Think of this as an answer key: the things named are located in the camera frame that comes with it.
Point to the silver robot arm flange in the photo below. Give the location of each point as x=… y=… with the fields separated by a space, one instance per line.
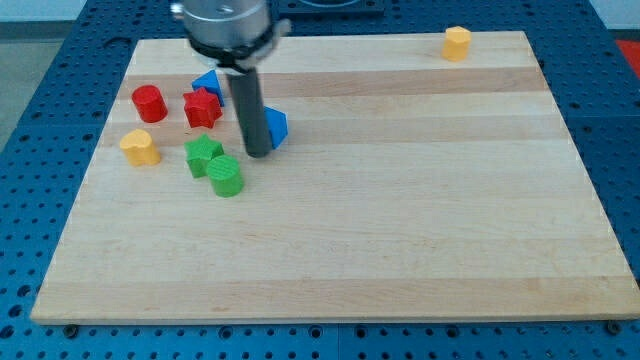
x=233 y=36

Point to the green star block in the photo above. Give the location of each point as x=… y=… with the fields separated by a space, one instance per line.
x=200 y=152

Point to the red star block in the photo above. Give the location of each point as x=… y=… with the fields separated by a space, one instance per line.
x=202 y=108

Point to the blue pentagon block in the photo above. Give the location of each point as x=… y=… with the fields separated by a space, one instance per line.
x=277 y=125

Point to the wooden board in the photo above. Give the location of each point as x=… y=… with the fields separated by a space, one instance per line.
x=409 y=189

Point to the green cylinder block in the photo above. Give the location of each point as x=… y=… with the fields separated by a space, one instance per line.
x=225 y=176

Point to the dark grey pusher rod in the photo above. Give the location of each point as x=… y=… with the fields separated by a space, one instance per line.
x=248 y=103

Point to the blue triangle block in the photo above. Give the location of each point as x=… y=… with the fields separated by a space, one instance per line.
x=210 y=82

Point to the yellow heart block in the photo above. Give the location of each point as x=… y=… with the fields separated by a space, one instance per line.
x=139 y=148

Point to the red cylinder block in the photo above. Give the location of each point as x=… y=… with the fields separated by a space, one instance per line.
x=149 y=103

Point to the yellow hexagon block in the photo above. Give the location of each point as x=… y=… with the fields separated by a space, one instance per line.
x=456 y=43

